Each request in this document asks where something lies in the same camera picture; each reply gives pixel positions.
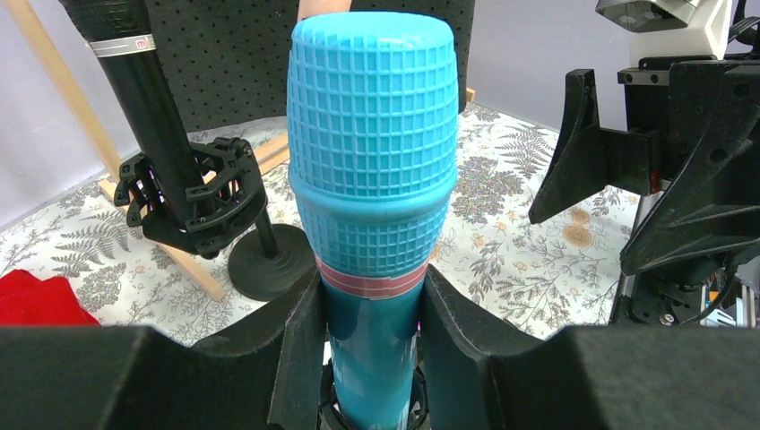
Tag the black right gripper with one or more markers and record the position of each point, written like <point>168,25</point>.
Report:
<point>693,122</point>

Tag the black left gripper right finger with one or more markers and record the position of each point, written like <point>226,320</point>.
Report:
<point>483,373</point>

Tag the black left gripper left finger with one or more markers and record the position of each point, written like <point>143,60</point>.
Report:
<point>262,372</point>

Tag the blue microphone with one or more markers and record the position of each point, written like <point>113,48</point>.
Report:
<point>372,110</point>

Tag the black handheld microphone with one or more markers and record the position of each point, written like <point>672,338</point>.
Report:
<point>119,35</point>

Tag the peach pink microphone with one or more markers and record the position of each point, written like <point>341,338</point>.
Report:
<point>311,8</point>

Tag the black round base stand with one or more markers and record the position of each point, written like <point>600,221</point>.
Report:
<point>270,259</point>

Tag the red folded cloth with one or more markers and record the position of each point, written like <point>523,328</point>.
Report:
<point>29,301</point>

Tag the dark grey dotted cloth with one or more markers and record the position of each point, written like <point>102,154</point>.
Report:
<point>226,61</point>

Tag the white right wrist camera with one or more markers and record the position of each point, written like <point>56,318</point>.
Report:
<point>671,28</point>

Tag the wooden rack frame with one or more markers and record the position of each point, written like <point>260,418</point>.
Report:
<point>43,47</point>

